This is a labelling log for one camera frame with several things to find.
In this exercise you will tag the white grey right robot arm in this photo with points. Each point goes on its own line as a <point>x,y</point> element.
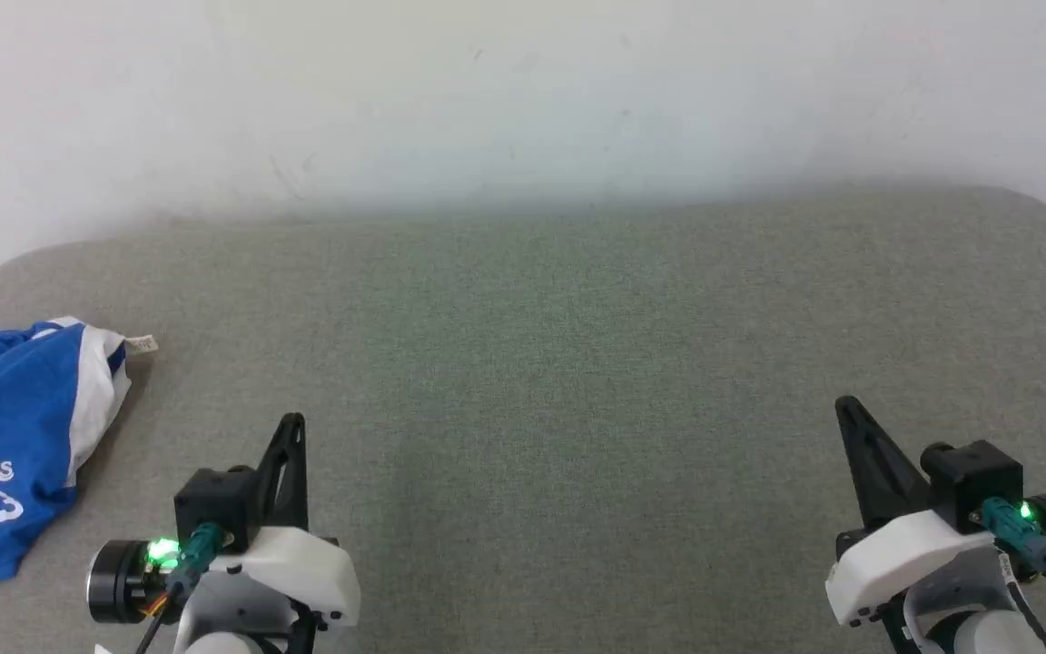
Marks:
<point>963,595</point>

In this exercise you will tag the blue white Lakers jersey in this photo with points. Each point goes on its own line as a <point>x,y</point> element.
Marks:
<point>14,409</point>

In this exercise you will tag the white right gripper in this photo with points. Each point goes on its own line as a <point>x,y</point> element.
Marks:
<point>895,554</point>

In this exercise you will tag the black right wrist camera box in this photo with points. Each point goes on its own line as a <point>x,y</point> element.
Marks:
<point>972,481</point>

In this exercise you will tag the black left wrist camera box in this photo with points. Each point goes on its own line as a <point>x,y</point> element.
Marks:
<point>214,500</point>

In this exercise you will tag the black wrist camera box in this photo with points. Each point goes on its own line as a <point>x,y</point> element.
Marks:
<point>214,500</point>
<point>972,481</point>

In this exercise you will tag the grey-green fabric sofa cushion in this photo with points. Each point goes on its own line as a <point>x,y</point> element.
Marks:
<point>577,363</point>

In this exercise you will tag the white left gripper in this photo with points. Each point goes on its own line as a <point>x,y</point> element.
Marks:
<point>305,572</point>

